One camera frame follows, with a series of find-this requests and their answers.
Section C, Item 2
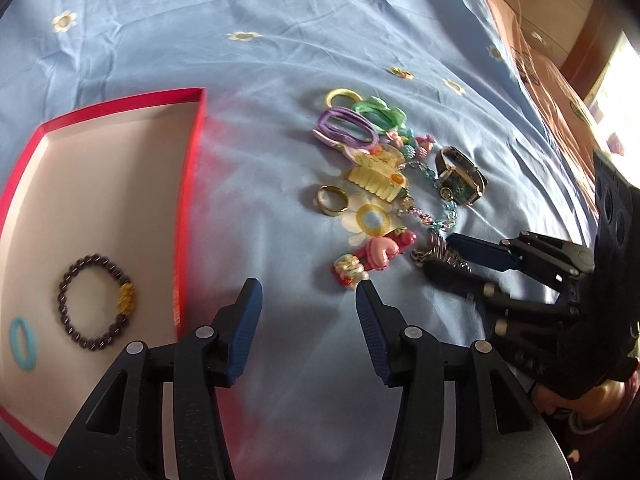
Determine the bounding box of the purple hair tie bundle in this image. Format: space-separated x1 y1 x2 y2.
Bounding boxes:
317 107 381 148

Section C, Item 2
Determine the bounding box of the green hair tie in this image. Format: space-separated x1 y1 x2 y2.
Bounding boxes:
372 106 408 132
354 97 390 117

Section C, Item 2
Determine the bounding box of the pink blanket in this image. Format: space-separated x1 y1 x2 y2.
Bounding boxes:
465 0 626 216

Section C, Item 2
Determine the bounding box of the red cardboard box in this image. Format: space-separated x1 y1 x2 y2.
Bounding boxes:
0 87 208 456

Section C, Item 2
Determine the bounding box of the black bead bracelet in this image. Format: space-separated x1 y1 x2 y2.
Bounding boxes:
56 256 137 353

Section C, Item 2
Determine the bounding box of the green dial wrist watch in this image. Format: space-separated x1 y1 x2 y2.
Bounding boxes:
434 146 489 207

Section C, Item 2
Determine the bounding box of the pink hair tie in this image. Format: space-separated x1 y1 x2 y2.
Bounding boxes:
314 130 353 155

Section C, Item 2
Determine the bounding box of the yellow hair tie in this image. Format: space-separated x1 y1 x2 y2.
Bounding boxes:
326 88 362 111

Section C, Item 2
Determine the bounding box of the gold ring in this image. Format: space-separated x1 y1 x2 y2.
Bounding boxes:
314 185 350 217

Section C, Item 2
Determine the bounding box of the small yellow red hair clip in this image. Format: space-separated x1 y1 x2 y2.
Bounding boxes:
332 255 372 291

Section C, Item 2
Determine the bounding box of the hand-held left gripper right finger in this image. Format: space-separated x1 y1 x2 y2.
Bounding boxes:
354 280 571 480

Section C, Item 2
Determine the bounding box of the dark metal chain bracelet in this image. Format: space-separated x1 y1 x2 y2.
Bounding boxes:
411 237 473 275

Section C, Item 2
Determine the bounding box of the yellow hair claw clip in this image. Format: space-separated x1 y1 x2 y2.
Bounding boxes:
345 145 412 207

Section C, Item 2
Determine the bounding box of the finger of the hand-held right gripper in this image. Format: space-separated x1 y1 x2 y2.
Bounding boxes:
422 258 583 367
446 230 596 291

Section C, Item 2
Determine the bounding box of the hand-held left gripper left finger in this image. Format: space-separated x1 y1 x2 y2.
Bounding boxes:
44 277 263 480

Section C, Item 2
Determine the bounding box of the blue hair tie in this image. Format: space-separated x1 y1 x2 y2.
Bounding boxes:
9 316 37 373

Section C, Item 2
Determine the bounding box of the pink heart hair clip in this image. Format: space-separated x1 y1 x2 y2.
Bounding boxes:
357 230 417 272

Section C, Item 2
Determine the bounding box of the colourful bead charm bracelet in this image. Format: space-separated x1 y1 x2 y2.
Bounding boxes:
377 129 461 233

